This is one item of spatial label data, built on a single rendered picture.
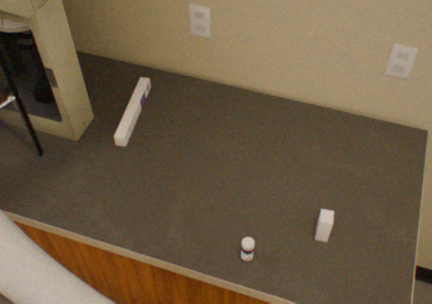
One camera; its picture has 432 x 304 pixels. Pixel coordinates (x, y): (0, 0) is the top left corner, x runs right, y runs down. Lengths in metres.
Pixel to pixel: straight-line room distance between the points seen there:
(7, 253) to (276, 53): 1.04
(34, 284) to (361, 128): 1.12
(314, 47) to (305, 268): 0.68
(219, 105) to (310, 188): 0.43
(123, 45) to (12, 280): 1.13
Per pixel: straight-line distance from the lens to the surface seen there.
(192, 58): 1.78
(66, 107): 1.53
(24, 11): 1.30
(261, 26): 1.61
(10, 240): 0.98
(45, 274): 0.94
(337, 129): 1.65
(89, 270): 1.70
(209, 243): 1.36
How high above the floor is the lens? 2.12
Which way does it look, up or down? 50 degrees down
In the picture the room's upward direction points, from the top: 1 degrees counter-clockwise
